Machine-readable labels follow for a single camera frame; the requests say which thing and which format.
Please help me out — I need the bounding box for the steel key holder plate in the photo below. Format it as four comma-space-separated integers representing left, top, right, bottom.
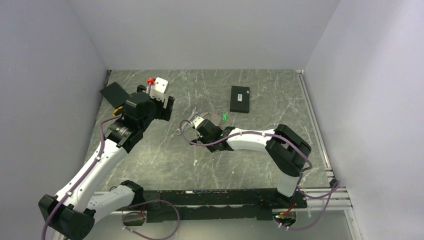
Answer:
198, 110, 224, 127

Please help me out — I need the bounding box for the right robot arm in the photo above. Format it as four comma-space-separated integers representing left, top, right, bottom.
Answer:
192, 117, 312, 208

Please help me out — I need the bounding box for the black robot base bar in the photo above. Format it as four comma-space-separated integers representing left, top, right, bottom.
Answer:
110, 187, 308, 223

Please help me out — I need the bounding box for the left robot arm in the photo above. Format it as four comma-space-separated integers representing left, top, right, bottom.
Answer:
38, 81, 175, 240

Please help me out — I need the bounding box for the green key tag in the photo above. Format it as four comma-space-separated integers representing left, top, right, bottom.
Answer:
221, 113, 228, 122

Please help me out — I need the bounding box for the small silver wrench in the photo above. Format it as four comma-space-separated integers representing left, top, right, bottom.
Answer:
176, 107, 199, 136

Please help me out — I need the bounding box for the black box on table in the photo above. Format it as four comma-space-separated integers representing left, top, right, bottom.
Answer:
229, 85, 250, 114

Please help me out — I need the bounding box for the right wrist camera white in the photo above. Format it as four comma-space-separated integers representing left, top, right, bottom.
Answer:
191, 116, 205, 129

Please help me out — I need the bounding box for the yellow handled screwdriver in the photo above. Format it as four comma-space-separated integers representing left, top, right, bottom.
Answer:
112, 106, 123, 117

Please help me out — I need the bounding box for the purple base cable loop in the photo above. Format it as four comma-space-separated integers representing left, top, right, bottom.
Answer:
121, 199, 181, 240

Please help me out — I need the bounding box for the aluminium rail right side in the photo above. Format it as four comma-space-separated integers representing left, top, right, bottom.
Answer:
296, 70, 353, 211

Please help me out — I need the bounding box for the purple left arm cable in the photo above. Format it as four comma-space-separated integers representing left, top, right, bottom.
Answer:
40, 115, 122, 240

